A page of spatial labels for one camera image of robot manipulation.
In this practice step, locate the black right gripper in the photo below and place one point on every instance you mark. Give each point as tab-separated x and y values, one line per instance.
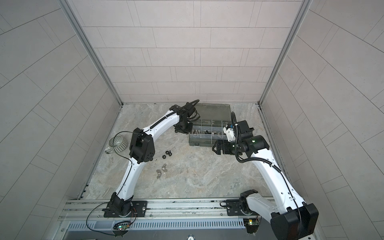
225	149

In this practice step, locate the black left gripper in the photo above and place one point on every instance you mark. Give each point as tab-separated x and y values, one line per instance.
189	130

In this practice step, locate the green plastic organizer box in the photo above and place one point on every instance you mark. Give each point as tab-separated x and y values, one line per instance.
209	128

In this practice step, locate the silver wing nut pair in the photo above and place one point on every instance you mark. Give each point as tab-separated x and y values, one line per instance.
162	170

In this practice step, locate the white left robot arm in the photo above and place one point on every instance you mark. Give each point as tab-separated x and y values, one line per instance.
142	150

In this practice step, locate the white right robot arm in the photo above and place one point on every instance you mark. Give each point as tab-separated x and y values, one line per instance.
291	218

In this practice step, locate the right circuit board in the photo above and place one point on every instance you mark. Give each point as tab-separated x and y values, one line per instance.
251	225

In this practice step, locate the circuit board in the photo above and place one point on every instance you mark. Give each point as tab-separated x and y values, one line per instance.
251	225
122	226

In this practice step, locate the left circuit board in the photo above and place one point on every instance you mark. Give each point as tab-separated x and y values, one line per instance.
122	226

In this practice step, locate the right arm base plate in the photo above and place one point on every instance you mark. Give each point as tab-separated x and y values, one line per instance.
233	207

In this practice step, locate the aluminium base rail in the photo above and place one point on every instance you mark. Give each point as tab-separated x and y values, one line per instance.
157	209

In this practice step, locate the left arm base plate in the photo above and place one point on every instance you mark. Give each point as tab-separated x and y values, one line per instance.
136	209

